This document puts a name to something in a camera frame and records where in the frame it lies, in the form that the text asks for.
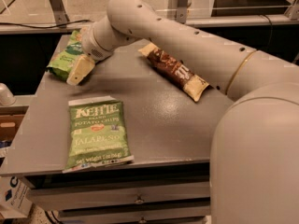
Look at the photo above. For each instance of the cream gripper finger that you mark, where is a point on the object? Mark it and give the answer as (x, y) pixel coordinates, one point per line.
(82, 66)

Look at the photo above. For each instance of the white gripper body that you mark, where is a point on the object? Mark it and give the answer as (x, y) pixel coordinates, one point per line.
(91, 47)

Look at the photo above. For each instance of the green rice chip bag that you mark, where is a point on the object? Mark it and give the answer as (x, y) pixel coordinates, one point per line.
(61, 64)

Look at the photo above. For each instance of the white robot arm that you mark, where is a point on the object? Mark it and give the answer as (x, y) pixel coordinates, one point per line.
(254, 157)

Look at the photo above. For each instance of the green Kettle jalapeno chip bag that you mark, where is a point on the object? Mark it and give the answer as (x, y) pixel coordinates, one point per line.
(98, 134)

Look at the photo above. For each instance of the brown sea salt chip bag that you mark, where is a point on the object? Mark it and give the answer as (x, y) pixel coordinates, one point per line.
(175, 71)

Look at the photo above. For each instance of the white printed bag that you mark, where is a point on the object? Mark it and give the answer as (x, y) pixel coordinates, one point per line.
(13, 201)

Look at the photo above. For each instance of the white cylindrical object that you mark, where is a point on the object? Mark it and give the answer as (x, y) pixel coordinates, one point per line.
(6, 96)

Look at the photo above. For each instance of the brown cardboard box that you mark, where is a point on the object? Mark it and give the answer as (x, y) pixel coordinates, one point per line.
(9, 125)

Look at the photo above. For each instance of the upper grey drawer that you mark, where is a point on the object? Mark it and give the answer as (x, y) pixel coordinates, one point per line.
(96, 196)

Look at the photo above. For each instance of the grey drawer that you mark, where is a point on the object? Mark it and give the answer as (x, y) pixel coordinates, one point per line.
(96, 196)
(151, 213)

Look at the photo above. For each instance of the grey drawer cabinet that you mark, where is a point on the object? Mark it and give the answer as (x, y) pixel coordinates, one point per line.
(169, 134)

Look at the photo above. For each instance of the lower grey drawer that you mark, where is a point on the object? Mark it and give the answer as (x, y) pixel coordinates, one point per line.
(151, 213)

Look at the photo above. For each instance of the grey metal bracket left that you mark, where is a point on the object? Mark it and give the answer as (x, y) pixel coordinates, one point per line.
(59, 13)

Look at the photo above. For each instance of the grey metal bracket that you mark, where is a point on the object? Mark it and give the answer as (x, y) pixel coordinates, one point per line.
(59, 13)
(181, 15)

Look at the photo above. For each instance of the grey metal bracket centre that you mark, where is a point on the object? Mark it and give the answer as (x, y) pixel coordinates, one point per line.
(181, 15)

